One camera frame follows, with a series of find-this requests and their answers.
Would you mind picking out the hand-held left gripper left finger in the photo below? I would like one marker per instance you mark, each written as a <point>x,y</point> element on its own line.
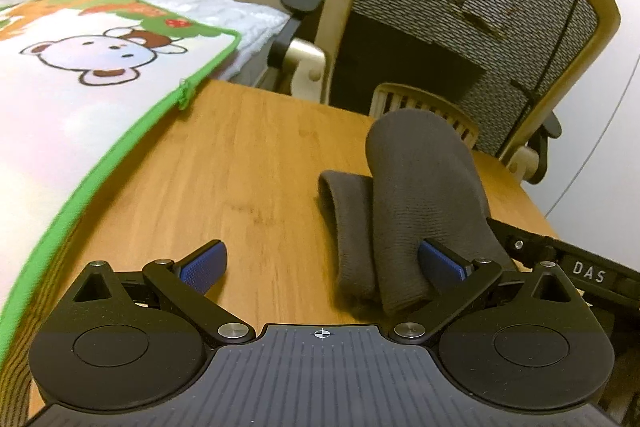
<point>205,264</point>

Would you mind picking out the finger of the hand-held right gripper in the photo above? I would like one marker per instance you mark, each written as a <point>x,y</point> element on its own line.
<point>522,243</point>

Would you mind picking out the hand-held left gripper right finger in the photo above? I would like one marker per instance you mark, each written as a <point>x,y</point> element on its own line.
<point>442,266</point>

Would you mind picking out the dark grey pants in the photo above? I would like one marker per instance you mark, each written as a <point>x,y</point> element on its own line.
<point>425,187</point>

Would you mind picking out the cartoon printed blanket green edge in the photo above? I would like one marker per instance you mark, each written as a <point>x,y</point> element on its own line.
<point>75,117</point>

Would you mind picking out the beige mesh office chair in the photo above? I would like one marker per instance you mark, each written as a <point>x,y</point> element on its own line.
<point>475,7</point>

